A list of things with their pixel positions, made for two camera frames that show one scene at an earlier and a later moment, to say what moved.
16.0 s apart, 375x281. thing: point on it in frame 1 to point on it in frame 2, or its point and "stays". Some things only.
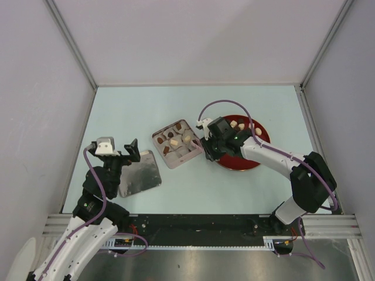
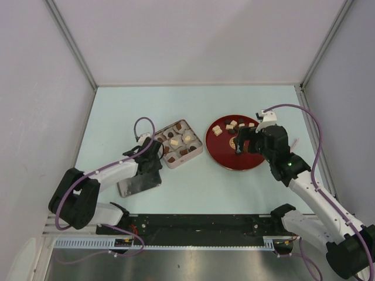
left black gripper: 132,148 to 156,166
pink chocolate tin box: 177,143 stays
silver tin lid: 140,175 stays
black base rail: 164,229 stays
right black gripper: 210,154 to 244,133
